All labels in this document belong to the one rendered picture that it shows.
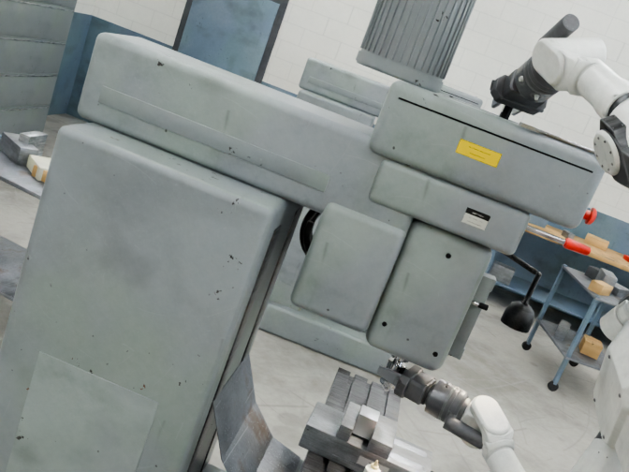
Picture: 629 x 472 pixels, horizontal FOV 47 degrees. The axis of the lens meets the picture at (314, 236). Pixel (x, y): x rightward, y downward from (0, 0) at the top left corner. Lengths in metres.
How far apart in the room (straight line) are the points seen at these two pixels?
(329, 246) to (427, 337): 0.30
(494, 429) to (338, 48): 6.86
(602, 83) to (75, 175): 1.05
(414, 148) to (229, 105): 0.41
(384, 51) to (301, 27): 6.76
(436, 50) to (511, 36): 6.62
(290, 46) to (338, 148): 6.79
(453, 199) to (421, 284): 0.20
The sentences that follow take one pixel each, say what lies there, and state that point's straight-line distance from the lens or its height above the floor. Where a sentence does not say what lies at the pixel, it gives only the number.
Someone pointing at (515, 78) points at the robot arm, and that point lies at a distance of 1.55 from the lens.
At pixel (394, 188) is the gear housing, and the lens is 1.55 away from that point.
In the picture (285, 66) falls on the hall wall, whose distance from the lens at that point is 8.34.
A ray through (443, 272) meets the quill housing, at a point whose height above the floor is 1.54.
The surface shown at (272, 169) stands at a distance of 1.59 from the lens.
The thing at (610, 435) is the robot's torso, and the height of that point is 1.44.
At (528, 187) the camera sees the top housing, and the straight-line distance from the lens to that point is 1.54.
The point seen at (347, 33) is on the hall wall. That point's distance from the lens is 8.23.
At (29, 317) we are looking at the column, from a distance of 1.76.
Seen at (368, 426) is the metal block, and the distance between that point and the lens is 1.99.
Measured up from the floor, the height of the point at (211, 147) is 1.61.
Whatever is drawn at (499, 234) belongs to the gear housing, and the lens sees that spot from 1.57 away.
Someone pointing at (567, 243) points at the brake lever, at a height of 1.70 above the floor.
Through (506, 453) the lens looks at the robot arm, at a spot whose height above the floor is 1.24.
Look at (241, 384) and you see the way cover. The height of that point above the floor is 1.02.
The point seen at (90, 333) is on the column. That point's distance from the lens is 1.70.
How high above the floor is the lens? 1.92
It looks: 15 degrees down
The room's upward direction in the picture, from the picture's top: 21 degrees clockwise
